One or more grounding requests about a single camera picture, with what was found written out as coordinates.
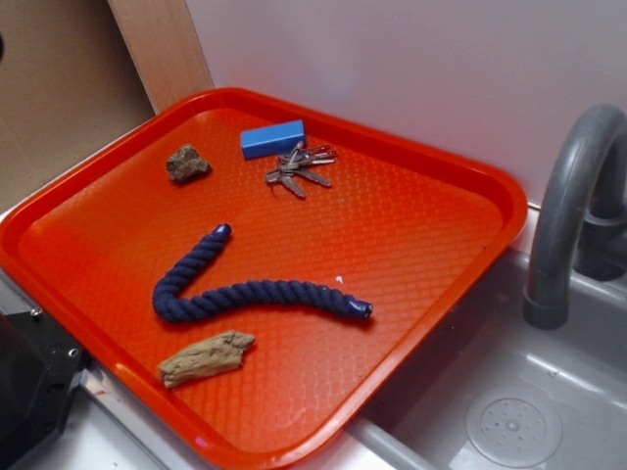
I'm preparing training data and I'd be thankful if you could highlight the dark blue twisted rope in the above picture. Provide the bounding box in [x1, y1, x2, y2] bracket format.
[152, 222, 374, 324]

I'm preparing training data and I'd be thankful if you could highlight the silver key bunch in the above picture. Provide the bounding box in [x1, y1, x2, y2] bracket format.
[265, 141, 339, 199]

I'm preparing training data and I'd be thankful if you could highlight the grey plastic sink basin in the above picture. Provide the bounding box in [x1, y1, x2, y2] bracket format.
[350, 251, 626, 469]

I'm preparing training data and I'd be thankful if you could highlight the red plastic tray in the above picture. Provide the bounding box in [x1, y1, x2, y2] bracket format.
[1, 88, 527, 469]

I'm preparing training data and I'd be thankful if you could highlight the light wooden board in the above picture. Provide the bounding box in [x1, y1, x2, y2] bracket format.
[108, 0, 214, 114]

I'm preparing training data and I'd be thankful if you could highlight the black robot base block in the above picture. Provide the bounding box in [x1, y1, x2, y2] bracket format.
[1, 308, 86, 469]

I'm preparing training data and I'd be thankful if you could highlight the small brown rock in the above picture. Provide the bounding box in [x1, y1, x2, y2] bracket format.
[166, 145, 213, 184]

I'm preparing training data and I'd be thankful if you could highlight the tan driftwood piece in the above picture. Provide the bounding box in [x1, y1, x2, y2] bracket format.
[158, 330, 256, 389]

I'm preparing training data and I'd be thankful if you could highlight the grey plastic faucet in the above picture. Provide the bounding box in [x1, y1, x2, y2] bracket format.
[523, 104, 626, 330]

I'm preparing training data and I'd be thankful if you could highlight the blue rectangular block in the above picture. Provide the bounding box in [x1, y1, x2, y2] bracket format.
[240, 119, 306, 160]

